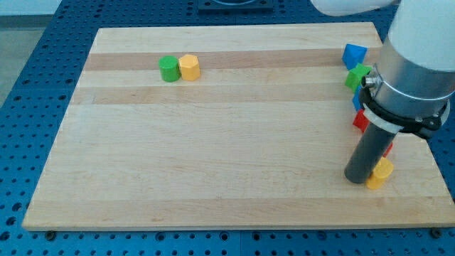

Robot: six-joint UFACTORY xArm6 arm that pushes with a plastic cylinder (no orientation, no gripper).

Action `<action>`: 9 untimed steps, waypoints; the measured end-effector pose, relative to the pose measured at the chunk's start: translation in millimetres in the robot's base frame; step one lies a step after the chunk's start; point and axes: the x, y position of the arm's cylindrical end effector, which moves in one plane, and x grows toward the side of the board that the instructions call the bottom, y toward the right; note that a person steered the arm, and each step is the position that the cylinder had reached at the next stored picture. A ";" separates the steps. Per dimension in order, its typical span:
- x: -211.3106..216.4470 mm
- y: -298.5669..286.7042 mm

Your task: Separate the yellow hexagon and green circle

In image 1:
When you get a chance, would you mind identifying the red block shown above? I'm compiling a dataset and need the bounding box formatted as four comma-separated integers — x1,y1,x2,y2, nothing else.
353,109,393,157

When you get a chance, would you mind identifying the blue triangle block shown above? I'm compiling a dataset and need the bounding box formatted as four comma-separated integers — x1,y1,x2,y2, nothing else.
342,43,368,70

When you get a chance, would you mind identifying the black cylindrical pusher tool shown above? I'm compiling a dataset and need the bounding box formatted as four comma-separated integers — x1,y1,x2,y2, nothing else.
344,123,396,183

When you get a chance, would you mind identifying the wooden board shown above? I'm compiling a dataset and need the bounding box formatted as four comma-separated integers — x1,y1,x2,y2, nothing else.
22,22,454,231

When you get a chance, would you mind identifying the blue block behind arm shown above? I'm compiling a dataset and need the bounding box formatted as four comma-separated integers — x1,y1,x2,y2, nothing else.
352,85,362,112

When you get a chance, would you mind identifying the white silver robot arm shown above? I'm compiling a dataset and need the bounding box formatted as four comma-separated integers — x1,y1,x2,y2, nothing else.
344,0,454,183

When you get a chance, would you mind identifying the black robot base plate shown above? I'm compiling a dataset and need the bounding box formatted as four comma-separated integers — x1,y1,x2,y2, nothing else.
197,0,274,12

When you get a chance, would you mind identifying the yellow cylinder block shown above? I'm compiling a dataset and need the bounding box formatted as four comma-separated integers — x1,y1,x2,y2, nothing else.
365,157,394,190

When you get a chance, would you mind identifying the green cylinder block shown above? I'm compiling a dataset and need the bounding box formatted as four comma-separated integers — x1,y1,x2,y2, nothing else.
158,55,181,82

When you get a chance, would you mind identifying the yellow hexagon block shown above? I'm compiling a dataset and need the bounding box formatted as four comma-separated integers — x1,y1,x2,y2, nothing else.
178,54,200,81

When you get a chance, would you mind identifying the green cube block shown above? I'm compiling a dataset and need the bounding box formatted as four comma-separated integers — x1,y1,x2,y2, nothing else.
345,63,373,93

